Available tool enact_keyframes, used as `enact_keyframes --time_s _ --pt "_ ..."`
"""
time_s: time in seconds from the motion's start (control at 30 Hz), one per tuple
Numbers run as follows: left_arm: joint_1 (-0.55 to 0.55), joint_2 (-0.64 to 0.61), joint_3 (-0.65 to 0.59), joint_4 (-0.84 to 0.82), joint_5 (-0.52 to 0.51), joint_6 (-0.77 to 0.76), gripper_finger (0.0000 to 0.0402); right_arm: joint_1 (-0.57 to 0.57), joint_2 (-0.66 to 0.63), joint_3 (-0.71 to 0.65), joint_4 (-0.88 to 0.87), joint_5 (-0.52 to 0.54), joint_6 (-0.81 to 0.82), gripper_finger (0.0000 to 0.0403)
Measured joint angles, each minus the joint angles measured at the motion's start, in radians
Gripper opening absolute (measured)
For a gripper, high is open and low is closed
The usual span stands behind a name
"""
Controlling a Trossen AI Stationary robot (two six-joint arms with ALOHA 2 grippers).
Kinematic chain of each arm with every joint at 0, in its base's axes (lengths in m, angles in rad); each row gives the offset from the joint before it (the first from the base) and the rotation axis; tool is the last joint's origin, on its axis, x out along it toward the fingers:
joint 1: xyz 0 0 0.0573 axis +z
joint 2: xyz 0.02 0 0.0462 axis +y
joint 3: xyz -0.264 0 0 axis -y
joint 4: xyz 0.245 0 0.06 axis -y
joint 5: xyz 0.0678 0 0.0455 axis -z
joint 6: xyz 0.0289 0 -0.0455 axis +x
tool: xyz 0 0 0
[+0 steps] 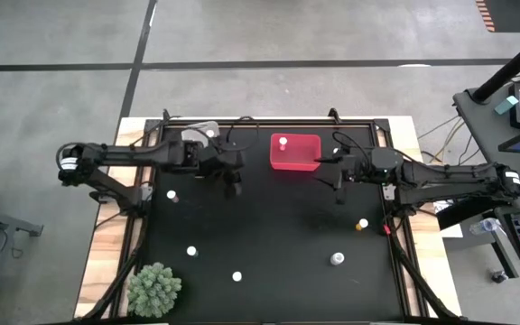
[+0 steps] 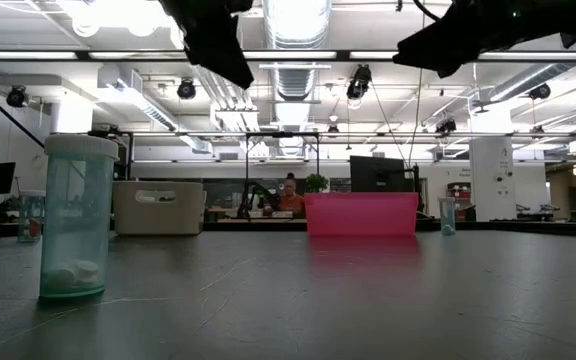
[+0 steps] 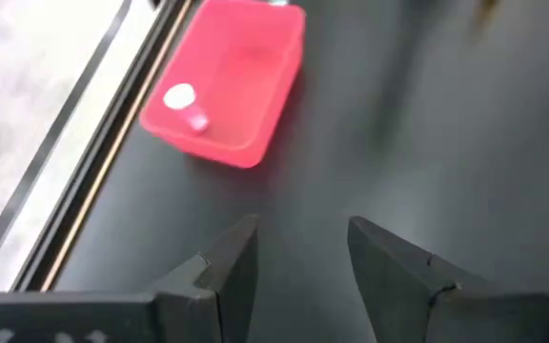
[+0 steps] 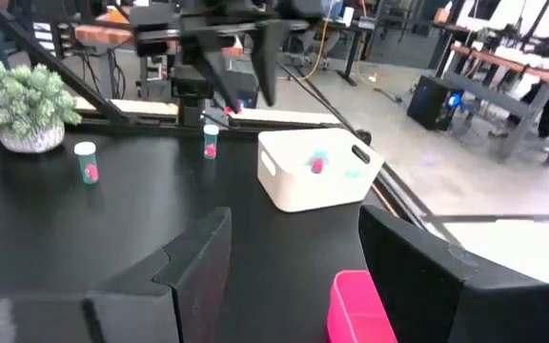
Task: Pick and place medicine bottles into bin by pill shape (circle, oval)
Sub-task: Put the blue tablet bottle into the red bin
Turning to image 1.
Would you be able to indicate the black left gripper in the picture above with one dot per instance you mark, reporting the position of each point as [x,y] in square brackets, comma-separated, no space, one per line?
[215,160]

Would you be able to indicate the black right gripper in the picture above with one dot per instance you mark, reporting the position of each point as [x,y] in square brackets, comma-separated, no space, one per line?
[357,169]

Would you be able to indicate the orange bottle white cap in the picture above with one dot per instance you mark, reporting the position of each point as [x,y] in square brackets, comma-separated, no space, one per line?
[362,224]

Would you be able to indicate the white ball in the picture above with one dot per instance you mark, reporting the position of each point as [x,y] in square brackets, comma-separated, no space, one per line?
[282,142]

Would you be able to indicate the clear bottle white cap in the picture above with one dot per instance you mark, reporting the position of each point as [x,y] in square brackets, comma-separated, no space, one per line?
[337,258]

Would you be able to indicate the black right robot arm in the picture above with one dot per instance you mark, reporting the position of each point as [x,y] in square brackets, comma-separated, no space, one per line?
[445,178]

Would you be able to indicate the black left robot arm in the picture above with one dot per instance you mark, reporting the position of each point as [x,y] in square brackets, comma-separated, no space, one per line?
[129,155]

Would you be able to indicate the red plastic bin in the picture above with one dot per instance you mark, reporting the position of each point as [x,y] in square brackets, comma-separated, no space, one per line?
[298,158]

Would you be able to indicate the black table mat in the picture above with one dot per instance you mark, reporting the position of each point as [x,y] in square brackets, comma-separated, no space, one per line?
[278,225]

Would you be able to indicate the red tag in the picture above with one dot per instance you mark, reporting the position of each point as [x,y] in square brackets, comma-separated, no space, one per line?
[387,229]

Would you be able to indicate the green potted plant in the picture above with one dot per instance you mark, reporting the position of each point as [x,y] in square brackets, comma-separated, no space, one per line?
[154,291]

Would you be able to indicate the grey side desk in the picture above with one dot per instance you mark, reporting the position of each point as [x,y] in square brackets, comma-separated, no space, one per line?
[481,131]

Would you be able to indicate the clear water bottle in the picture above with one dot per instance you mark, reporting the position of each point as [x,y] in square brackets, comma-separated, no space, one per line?
[485,225]

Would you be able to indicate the teal small box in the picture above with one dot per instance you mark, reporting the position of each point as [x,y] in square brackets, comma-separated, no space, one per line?
[506,104]

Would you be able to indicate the black slanted pole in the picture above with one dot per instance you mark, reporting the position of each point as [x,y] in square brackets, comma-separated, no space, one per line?
[513,65]

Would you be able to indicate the black rig frame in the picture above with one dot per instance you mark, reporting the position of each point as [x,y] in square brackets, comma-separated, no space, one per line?
[127,271]

